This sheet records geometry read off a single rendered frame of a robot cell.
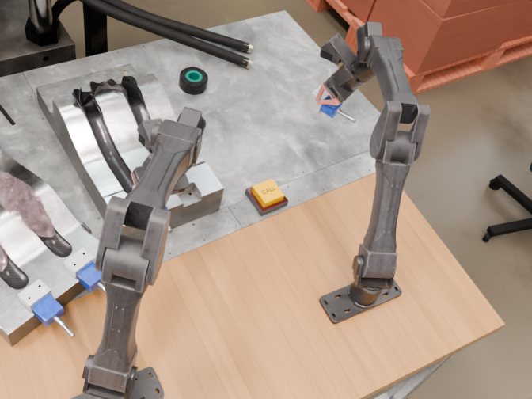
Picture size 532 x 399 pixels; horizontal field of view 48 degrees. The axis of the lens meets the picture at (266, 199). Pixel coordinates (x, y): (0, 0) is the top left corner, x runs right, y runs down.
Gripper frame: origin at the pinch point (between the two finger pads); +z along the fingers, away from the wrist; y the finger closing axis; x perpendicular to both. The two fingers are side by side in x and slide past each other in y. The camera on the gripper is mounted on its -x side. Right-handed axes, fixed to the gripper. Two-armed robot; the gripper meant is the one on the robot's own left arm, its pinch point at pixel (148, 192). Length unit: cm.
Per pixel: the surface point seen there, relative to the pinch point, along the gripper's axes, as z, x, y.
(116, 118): 11.3, -23.0, -4.3
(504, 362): 50, 86, -134
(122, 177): 10.1, -7.9, 0.2
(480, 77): 79, -39, -247
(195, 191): 6.4, 0.7, -13.9
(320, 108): -2, -10, -53
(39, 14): 31, -66, -3
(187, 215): 8.7, 5.2, -10.8
